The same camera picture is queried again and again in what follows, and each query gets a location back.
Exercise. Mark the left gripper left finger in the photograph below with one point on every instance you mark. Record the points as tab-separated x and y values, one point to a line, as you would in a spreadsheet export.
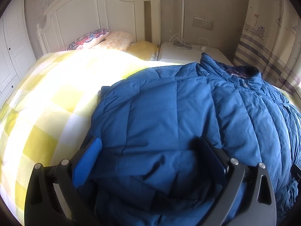
42	206

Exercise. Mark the blue puffer jacket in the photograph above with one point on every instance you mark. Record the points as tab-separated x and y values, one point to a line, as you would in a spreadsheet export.
152	169

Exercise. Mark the white wooden headboard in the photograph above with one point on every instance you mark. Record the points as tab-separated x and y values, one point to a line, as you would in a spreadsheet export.
67	20

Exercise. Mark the cream patterned curtain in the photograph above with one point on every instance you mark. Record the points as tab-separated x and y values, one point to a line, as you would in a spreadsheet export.
270	41

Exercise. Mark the floral patterned pillow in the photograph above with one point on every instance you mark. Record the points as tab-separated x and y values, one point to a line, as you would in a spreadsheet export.
89	40

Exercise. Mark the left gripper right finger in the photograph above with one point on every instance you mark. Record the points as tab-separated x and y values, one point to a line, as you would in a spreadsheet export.
258	205

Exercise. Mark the white wardrobe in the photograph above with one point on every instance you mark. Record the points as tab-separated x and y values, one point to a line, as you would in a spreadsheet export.
17	55

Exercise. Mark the wall socket panel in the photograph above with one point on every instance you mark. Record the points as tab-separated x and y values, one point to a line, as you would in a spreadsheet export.
202	23

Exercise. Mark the white nightstand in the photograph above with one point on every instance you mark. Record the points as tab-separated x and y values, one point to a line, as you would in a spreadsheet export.
171	54

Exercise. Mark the white wall sticker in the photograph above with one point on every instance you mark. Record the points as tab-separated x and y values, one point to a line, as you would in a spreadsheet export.
42	5

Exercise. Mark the yellow checked bed sheet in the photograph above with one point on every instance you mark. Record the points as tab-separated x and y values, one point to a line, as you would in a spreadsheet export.
47	116

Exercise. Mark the yellow pillow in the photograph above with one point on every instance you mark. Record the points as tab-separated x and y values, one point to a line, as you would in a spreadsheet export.
144	50

